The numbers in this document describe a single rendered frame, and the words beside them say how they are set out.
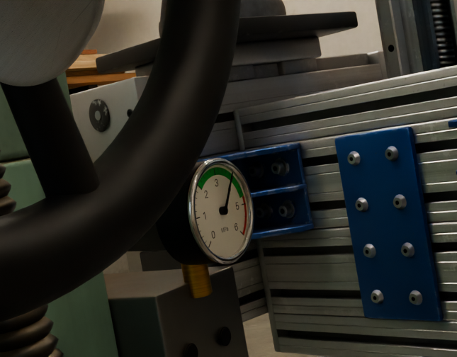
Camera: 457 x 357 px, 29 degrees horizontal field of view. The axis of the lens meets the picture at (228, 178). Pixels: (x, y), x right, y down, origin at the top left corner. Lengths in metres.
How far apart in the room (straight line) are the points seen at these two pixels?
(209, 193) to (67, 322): 0.11
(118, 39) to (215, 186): 3.90
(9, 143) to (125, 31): 3.90
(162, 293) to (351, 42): 3.29
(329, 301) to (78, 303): 0.44
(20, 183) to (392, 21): 0.55
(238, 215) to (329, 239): 0.36
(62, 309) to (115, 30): 3.94
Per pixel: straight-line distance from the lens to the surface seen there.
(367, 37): 3.75
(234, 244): 0.53
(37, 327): 0.32
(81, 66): 3.60
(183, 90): 0.31
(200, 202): 0.51
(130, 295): 0.53
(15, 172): 0.49
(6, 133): 0.49
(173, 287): 0.53
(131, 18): 4.36
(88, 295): 0.52
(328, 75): 1.08
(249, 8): 0.99
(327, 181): 0.88
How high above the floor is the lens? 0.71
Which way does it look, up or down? 3 degrees down
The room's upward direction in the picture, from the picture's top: 10 degrees counter-clockwise
